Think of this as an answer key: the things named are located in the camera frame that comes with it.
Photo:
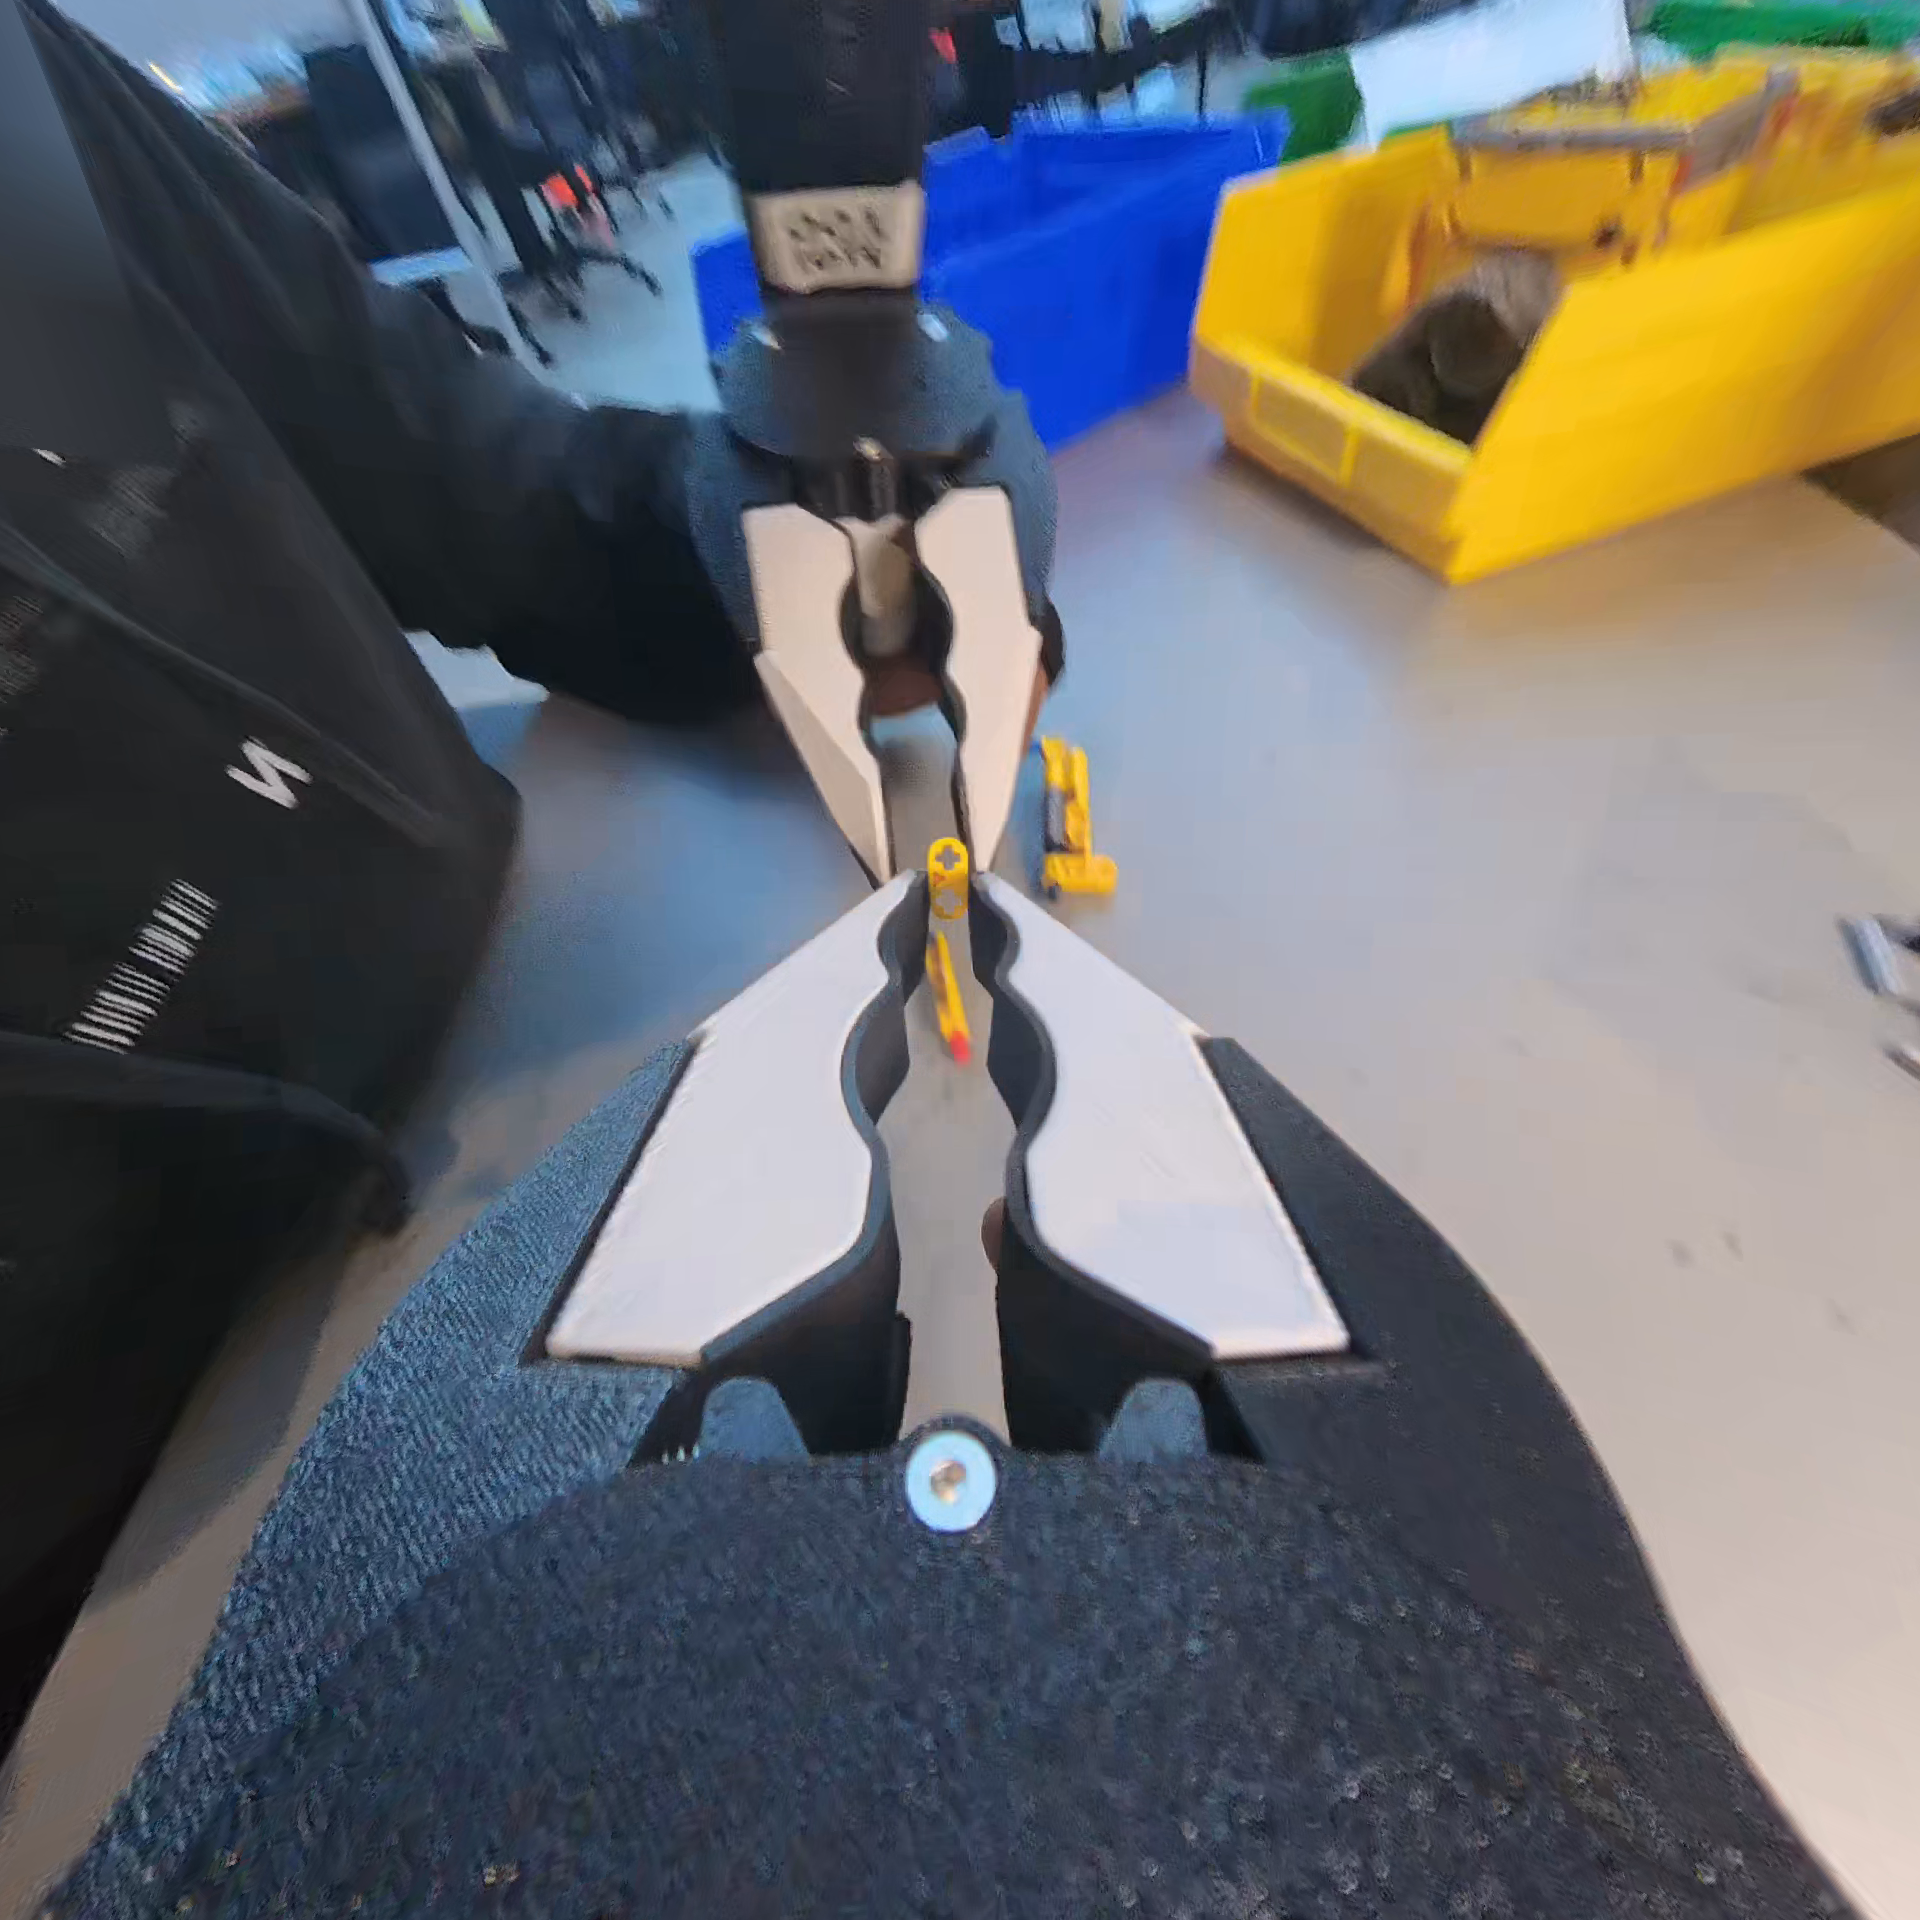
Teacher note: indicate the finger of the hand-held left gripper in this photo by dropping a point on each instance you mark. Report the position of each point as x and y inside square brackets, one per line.
[991, 645]
[803, 629]

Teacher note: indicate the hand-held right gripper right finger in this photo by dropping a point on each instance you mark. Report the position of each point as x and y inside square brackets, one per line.
[1155, 1201]

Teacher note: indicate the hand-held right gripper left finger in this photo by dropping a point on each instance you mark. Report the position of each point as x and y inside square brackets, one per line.
[735, 1201]

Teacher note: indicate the yellow brick arm with axle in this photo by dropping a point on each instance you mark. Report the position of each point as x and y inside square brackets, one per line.
[1068, 804]

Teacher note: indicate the small yellow two-hole beam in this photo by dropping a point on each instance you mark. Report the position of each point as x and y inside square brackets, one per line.
[948, 879]

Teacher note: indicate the short yellow brick connector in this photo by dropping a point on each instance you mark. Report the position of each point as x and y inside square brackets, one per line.
[1083, 873]

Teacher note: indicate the long yellow brick beam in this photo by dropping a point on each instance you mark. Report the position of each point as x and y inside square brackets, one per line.
[944, 991]

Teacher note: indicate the person's left forearm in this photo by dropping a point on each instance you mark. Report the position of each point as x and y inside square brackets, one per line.
[569, 541]

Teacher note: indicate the grey desk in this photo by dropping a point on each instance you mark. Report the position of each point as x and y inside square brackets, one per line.
[1499, 902]

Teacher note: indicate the blue storage bin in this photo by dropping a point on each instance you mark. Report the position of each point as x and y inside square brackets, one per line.
[1080, 271]

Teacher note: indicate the black office chair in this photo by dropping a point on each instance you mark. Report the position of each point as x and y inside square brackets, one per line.
[569, 224]

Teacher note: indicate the green storage bin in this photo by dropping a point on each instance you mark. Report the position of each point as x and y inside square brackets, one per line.
[1305, 107]
[1786, 23]

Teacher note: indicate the yellow tracked brick robot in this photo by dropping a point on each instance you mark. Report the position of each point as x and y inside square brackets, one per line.
[1471, 345]

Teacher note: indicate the person's black hoodie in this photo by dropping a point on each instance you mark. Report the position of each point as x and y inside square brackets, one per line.
[180, 751]

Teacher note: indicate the yellow storage bin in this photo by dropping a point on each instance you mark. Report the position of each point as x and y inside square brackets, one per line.
[1650, 405]

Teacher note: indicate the clear bubble wrap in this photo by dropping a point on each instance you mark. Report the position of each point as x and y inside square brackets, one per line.
[1484, 68]

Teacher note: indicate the pile of black red pieces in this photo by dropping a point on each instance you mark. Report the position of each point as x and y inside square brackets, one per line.
[1882, 960]

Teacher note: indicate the white metal post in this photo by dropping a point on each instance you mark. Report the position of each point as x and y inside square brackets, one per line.
[450, 196]

